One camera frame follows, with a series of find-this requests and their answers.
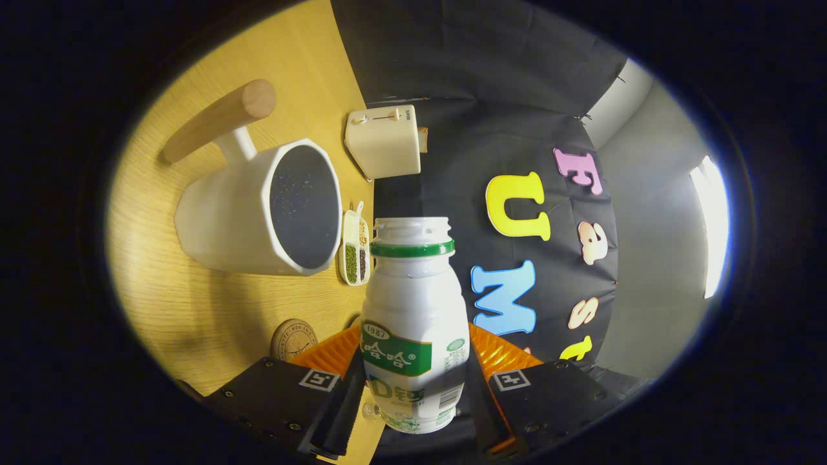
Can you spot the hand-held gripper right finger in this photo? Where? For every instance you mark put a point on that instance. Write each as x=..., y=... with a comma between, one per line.
x=481, y=407

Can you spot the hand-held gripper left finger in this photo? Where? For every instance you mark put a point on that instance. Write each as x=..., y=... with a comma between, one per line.
x=342, y=413

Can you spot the round cork coaster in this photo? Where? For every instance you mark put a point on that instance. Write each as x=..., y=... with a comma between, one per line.
x=291, y=339

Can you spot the white juice bottle green label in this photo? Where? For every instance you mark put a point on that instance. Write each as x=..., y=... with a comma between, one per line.
x=413, y=303

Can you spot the white divided bean dish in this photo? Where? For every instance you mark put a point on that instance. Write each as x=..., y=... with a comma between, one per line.
x=352, y=258

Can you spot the wooden table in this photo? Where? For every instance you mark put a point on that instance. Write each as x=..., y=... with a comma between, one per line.
x=161, y=303

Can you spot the cream toaster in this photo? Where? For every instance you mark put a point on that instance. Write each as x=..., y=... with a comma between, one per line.
x=384, y=145

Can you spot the toast slice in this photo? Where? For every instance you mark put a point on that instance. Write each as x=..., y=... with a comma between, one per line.
x=422, y=139

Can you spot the black backdrop cloth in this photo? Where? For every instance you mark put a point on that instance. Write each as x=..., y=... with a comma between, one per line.
x=491, y=84

